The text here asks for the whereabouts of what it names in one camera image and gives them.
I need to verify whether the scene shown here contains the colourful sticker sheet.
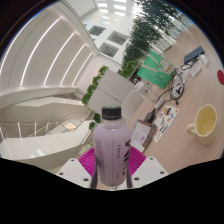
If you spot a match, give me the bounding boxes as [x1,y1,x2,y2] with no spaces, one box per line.
[153,104,180,144]

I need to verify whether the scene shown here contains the pale yellow mug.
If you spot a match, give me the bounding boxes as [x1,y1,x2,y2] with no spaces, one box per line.
[185,103,218,146]

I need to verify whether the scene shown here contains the green tote bag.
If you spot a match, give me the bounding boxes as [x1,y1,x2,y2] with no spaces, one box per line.
[136,50,177,90]

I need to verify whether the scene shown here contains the purple drink bottle black cap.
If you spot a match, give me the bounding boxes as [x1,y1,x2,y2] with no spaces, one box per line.
[92,105,133,187]

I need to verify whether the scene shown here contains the black power adapter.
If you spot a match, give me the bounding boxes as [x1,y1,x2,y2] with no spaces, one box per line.
[145,108,158,125]

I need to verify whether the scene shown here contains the tangle of black cables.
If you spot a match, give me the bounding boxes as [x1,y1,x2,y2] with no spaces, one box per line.
[154,63,196,111]

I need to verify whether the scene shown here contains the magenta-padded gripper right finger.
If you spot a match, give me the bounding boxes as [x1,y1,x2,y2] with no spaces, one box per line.
[125,145,169,189]

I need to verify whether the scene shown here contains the ceiling light strips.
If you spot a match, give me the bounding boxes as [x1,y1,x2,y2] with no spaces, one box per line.
[0,18,96,88]

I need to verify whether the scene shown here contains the clear plastic water bottle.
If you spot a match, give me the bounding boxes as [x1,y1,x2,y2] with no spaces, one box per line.
[134,81,160,103]

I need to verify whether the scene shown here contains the white cabinet topped with plants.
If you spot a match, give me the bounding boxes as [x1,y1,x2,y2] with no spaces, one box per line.
[81,65,148,118]

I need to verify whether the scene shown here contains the flat round red coaster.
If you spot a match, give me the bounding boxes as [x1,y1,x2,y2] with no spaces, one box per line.
[216,69,224,85]

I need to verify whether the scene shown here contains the row of potted green plants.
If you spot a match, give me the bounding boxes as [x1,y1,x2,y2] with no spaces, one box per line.
[120,0,183,79]

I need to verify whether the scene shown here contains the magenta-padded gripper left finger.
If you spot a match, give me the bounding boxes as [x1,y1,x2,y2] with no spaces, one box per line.
[55,147,100,188]

